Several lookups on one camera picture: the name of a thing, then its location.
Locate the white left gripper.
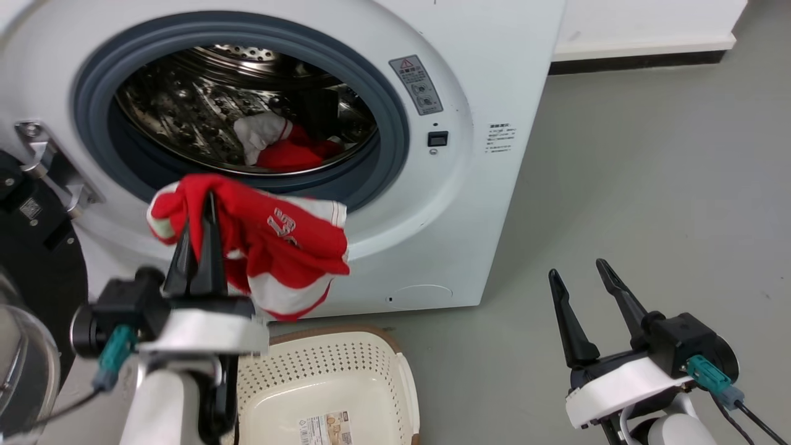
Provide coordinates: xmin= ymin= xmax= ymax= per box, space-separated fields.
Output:
xmin=137 ymin=191 xmax=270 ymax=358

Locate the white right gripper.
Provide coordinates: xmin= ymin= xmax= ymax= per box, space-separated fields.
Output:
xmin=548 ymin=258 xmax=698 ymax=430

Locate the red and white jersey shirt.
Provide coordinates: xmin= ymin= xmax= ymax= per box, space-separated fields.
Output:
xmin=146 ymin=173 xmax=351 ymax=322

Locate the white front-load washing machine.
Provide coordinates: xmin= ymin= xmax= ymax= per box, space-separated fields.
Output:
xmin=0 ymin=0 xmax=567 ymax=322

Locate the cream perforated laundry basket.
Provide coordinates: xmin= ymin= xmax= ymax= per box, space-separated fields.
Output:
xmin=234 ymin=326 xmax=421 ymax=445

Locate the paper basket label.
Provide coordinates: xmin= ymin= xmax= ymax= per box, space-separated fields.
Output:
xmin=299 ymin=411 xmax=353 ymax=445

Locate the white and red garment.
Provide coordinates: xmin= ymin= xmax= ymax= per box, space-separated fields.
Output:
xmin=233 ymin=111 xmax=344 ymax=172

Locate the stainless steel washer drum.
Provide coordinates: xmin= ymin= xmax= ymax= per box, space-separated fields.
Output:
xmin=114 ymin=43 xmax=379 ymax=176

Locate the black round washer door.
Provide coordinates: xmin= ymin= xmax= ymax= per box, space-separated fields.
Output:
xmin=0 ymin=148 xmax=88 ymax=445

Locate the metal door hinge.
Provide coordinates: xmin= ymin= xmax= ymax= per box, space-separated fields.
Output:
xmin=15 ymin=121 xmax=101 ymax=218

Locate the round filter cover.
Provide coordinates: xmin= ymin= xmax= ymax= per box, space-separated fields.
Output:
xmin=388 ymin=284 xmax=454 ymax=310

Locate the white text label sticker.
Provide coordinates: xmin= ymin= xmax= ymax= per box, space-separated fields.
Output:
xmin=485 ymin=122 xmax=516 ymax=154

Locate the grey rubber door gasket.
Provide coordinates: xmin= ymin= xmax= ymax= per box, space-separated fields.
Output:
xmin=71 ymin=11 xmax=411 ymax=212

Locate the grey warning sticker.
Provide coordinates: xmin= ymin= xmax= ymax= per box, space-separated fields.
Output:
xmin=389 ymin=54 xmax=444 ymax=116

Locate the teal left cable connector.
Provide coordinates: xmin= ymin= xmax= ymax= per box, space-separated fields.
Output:
xmin=93 ymin=325 xmax=138 ymax=392

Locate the teal cable connector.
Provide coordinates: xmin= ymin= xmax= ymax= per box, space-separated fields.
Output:
xmin=685 ymin=355 xmax=746 ymax=411
xmin=93 ymin=325 xmax=138 ymax=392

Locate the teal right cable connector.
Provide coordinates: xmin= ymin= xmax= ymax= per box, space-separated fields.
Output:
xmin=685 ymin=355 xmax=746 ymax=411

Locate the thin black right cable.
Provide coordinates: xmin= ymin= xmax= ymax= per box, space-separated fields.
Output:
xmin=709 ymin=393 xmax=790 ymax=445

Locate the thin black cable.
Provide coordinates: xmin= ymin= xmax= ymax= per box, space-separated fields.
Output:
xmin=0 ymin=388 xmax=103 ymax=436
xmin=709 ymin=393 xmax=790 ymax=445

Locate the thin black left cable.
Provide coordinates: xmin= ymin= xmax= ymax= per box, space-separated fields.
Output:
xmin=0 ymin=388 xmax=103 ymax=436

